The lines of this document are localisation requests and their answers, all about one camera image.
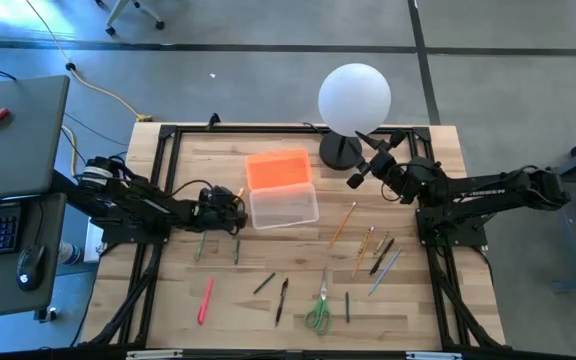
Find black floor cable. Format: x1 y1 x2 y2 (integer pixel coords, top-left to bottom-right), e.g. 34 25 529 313
62 112 129 149

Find pink highlighter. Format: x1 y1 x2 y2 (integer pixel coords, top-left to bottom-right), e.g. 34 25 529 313
197 277 215 326

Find gold pen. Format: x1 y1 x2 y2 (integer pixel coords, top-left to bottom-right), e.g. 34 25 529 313
373 230 390 255

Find clear supply box orange lid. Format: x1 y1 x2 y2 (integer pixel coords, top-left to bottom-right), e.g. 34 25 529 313
245 147 320 230

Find office chair base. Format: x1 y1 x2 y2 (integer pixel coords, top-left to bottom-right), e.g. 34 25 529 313
95 0 166 37

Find dark grey desk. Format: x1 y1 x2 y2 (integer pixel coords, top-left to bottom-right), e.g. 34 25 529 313
0 192 68 321

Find yellow extension cable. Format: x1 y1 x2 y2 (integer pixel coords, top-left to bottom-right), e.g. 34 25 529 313
23 0 155 124

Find black aluminium table frame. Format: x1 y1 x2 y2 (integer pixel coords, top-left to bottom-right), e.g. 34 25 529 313
82 123 507 351

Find green handled scissors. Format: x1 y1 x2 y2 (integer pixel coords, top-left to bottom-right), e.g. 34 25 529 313
303 267 333 336

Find black computer mouse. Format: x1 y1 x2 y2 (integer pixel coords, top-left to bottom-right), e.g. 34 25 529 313
16 243 47 292

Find white globe lamp black base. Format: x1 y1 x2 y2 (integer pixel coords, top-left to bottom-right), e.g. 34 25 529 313
317 62 392 171

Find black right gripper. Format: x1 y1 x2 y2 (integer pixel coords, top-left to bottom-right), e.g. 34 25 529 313
346 128 408 190

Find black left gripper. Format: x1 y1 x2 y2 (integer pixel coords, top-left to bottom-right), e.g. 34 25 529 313
187 184 249 237

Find grey blue pencil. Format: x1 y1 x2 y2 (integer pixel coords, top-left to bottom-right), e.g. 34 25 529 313
368 247 403 296

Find grey square desk foot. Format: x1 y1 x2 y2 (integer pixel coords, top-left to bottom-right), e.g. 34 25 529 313
33 305 59 322

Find black pen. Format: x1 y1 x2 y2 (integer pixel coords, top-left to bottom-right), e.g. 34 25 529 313
274 277 290 328
369 237 396 277

